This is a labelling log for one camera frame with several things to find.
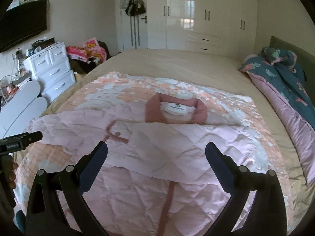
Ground pink quilted jacket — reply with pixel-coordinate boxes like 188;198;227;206
23;93;294;236

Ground left hand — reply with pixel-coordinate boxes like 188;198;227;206
7;155;19;189

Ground white rounded chair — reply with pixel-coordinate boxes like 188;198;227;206
1;80;47;138

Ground white drawer chest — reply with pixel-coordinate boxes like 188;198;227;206
23;42;76;104

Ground orange plaid cloud blanket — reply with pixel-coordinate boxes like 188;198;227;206
15;72;294;235

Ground pink cartoon cloth pile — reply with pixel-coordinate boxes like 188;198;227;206
66;37;107;62

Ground teal and pink duvet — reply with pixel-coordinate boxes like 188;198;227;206
239;47;314;185

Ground white door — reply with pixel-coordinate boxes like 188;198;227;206
115;0;148;52

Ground hanging bags on door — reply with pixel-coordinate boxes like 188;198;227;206
120;0;146;17

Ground white wardrobe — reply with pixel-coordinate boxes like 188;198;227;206
147;0;257;60

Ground black wall television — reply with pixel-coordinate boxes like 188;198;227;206
1;0;47;52

